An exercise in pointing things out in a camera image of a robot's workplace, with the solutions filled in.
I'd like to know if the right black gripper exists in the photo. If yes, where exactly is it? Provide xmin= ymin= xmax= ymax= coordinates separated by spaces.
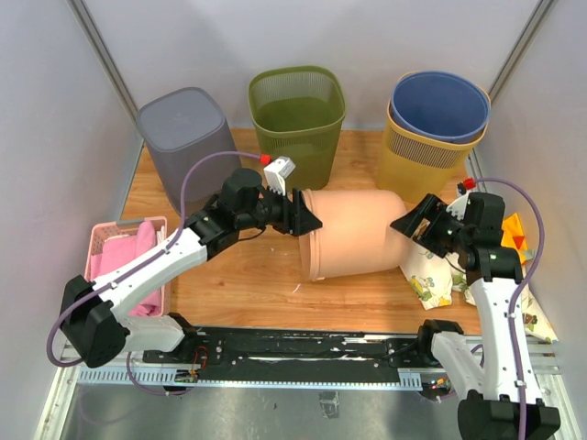
xmin=391 ymin=193 xmax=471 ymax=258

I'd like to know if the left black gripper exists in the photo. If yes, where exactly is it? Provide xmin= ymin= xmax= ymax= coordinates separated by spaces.
xmin=238 ymin=181 xmax=323 ymax=237

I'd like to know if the peach plastic bucket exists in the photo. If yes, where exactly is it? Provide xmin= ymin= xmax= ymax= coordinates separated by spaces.
xmin=299 ymin=190 xmax=409 ymax=281

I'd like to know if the grey mesh waste bin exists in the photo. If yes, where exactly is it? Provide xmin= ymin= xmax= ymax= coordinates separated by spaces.
xmin=137 ymin=87 xmax=241 ymax=215

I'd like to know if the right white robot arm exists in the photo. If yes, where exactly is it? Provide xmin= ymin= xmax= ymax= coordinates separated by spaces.
xmin=391 ymin=192 xmax=561 ymax=439

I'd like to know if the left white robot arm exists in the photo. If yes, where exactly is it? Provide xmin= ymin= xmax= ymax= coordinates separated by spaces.
xmin=58 ymin=169 xmax=322 ymax=368

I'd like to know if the yellow mesh waste bin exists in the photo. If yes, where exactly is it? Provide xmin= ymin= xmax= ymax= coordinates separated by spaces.
xmin=375 ymin=97 xmax=489 ymax=203

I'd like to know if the white cartoon print cloth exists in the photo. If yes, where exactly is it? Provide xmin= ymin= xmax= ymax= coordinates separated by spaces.
xmin=400 ymin=243 xmax=558 ymax=343

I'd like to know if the yellow cloth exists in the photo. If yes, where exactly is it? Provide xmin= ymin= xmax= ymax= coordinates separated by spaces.
xmin=501 ymin=213 xmax=531 ymax=265

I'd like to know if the green mesh waste bin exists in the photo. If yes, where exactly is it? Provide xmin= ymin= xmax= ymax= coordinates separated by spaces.
xmin=248 ymin=65 xmax=346 ymax=190

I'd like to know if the blue plastic bucket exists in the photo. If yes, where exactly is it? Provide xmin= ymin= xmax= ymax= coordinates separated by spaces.
xmin=390 ymin=71 xmax=491 ymax=144

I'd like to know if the pink towel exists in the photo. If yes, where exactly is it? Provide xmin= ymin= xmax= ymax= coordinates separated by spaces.
xmin=89 ymin=221 xmax=163 ymax=316

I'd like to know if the pink plastic basket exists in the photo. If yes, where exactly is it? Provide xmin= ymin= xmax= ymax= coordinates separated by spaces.
xmin=84 ymin=216 xmax=172 ymax=316

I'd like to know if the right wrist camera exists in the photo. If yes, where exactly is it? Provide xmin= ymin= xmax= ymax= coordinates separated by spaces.
xmin=446 ymin=192 xmax=470 ymax=221

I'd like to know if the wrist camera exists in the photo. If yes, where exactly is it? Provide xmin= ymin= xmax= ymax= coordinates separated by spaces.
xmin=446 ymin=192 xmax=470 ymax=221
xmin=263 ymin=156 xmax=296 ymax=196

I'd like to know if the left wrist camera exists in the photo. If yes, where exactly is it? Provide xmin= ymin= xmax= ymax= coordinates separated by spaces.
xmin=263 ymin=156 xmax=296 ymax=196

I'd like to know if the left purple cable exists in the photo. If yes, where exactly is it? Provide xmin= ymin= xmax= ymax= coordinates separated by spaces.
xmin=47 ymin=150 xmax=271 ymax=398

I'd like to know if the purple cable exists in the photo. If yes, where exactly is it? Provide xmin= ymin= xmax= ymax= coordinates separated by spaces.
xmin=47 ymin=150 xmax=271 ymax=398
xmin=460 ymin=176 xmax=547 ymax=440

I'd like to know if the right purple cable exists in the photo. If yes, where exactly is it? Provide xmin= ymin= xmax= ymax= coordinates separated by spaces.
xmin=460 ymin=176 xmax=547 ymax=440

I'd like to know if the white cable duct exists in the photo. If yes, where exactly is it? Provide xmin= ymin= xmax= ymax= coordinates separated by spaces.
xmin=75 ymin=365 xmax=424 ymax=391

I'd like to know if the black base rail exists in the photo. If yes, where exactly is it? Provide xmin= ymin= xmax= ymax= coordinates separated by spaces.
xmin=142 ymin=327 xmax=440 ymax=373

